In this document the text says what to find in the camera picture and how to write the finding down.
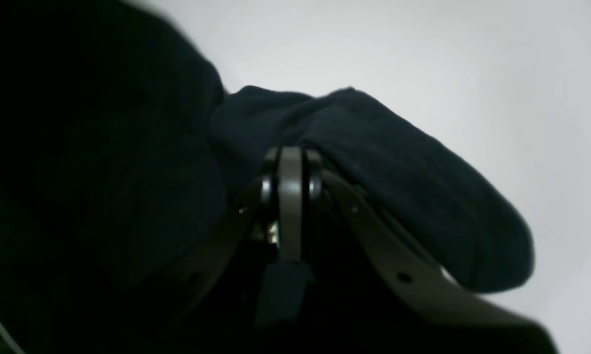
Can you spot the black t-shirt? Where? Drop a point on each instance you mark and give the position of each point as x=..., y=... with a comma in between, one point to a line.
x=120, y=150

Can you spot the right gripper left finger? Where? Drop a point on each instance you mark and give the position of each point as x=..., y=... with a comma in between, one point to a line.
x=249, y=266

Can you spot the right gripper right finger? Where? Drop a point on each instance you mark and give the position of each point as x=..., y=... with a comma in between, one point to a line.
x=400, y=301

